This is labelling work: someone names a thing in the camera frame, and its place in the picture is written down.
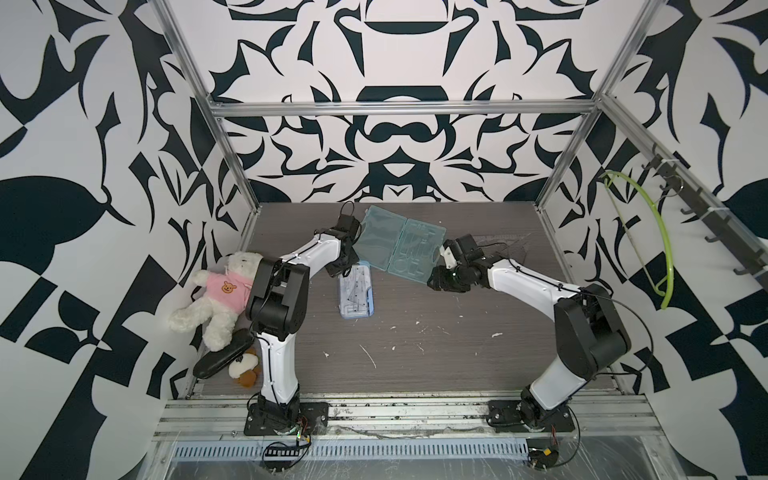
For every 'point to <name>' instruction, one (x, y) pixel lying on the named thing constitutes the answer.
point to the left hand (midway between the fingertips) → (344, 258)
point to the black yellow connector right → (542, 453)
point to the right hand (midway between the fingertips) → (433, 278)
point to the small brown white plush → (246, 367)
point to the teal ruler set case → (404, 247)
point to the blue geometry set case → (356, 292)
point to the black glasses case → (219, 359)
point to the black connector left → (279, 458)
